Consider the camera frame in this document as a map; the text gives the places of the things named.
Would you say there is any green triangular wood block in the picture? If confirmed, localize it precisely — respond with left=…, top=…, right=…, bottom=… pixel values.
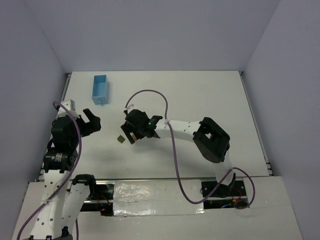
left=117, top=135, right=126, bottom=144

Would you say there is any blue wooden drawer box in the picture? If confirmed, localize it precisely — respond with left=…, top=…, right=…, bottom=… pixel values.
left=91, top=75, right=109, bottom=105

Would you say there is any orange arch wood block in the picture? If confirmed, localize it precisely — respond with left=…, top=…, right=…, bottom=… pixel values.
left=130, top=132, right=137, bottom=141

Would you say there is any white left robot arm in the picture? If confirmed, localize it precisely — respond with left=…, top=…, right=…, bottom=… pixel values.
left=28, top=99, right=101, bottom=240

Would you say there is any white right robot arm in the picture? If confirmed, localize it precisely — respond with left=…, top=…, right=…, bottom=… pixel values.
left=121, top=109, right=236, bottom=192

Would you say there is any silver tape strip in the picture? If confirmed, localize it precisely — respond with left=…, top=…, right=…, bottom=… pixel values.
left=113, top=180, right=205, bottom=217

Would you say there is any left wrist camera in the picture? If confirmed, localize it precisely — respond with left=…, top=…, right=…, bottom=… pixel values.
left=61, top=99, right=76, bottom=111

